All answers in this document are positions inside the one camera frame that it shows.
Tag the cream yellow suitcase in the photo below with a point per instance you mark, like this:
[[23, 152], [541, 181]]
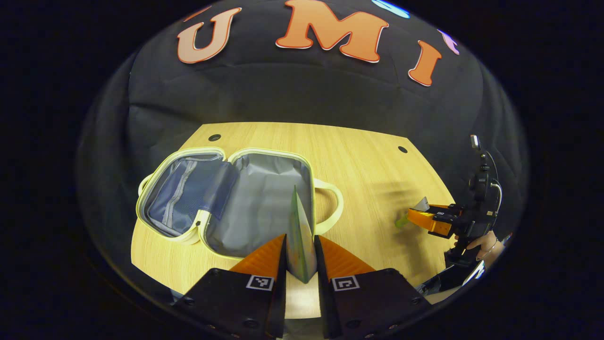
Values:
[[264, 203]]

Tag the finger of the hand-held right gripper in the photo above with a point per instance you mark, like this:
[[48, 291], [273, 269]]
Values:
[[424, 219], [446, 213]]

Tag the green skin care packet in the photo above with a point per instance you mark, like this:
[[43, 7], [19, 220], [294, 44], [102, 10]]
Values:
[[301, 245]]

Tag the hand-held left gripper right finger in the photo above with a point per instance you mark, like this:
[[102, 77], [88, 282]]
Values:
[[321, 278]]

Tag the small green silver packet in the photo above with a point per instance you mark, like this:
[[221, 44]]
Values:
[[402, 220]]

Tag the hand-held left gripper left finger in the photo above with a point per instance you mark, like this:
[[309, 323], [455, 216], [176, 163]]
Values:
[[281, 283]]

